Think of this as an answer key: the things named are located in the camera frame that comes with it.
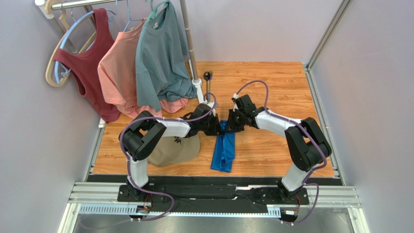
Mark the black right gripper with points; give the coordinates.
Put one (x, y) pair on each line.
(231, 122)

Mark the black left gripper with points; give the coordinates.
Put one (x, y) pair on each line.
(215, 129)

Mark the blue cloth napkin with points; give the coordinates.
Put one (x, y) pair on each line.
(224, 152)

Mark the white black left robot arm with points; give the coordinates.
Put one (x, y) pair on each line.
(139, 138)

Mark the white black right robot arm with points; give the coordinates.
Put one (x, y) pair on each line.
(308, 146)

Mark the white clothes rack foot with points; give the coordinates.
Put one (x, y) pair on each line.
(199, 90)

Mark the beige baseball cap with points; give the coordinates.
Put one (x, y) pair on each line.
(173, 150)

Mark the black spoon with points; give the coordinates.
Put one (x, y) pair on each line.
(208, 77)

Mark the teal t-shirt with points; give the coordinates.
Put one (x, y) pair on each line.
(161, 72)

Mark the pink t-shirt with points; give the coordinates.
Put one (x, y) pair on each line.
(117, 74)

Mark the teal clothes hanger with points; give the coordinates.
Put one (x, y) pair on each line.
(154, 9)

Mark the maroon tank top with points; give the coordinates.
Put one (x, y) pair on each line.
(84, 66)

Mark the wooden clothes hanger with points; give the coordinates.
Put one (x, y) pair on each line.
(52, 76)

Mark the metal clothes rack pole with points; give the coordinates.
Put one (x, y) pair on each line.
(47, 7)

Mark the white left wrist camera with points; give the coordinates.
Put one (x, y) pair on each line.
(213, 107)

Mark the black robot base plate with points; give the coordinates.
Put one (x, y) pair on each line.
(263, 195)

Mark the aluminium frame rail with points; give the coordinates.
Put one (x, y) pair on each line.
(101, 199)

